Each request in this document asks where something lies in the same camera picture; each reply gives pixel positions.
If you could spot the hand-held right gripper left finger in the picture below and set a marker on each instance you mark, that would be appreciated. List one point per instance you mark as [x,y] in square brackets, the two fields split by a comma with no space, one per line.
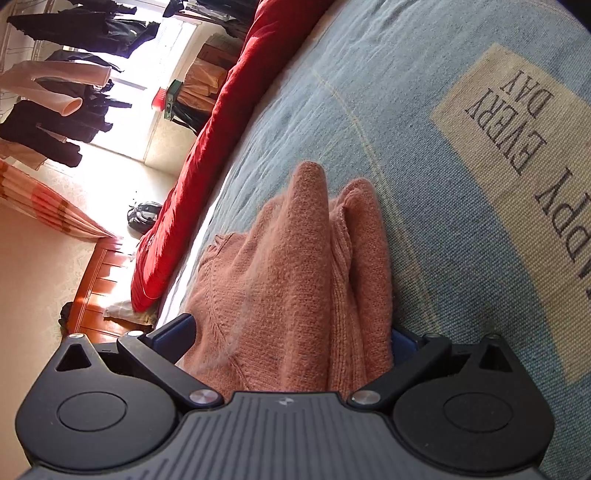
[175,339]

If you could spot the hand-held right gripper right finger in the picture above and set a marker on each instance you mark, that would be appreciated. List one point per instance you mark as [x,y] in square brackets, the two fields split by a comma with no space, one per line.
[402,346]

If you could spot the orange knit sweater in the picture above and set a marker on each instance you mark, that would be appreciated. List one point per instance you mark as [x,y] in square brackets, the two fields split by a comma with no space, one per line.
[295,286]

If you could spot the row of hanging dark clothes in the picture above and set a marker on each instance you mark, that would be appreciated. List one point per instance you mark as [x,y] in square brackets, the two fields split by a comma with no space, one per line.
[69,106]

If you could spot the pale pillow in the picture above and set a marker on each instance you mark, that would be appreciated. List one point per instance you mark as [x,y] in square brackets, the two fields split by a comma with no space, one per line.
[129,310]

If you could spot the wooden headboard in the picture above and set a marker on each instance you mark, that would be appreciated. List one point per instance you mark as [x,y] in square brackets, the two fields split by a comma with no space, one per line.
[99,286]

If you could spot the black backpack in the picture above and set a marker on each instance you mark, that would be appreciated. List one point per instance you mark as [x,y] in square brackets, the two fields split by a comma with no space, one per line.
[145,217]

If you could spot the grey-blue checked bed cover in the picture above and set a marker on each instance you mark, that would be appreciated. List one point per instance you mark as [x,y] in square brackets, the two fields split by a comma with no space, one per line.
[438,207]

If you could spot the striped pink curtain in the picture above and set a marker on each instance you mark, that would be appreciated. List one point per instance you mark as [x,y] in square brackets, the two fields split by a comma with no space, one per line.
[46,203]

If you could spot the red quilt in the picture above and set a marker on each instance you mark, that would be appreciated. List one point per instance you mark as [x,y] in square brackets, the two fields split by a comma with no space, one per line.
[221,129]

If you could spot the orange hanging cloths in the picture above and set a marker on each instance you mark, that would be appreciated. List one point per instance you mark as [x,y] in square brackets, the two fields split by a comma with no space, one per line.
[203,83]

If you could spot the brown cabinet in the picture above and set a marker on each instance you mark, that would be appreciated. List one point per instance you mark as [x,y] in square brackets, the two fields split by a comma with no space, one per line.
[224,50]

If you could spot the dark jacket with badge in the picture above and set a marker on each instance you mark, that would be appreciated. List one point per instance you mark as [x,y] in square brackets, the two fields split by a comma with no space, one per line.
[217,11]

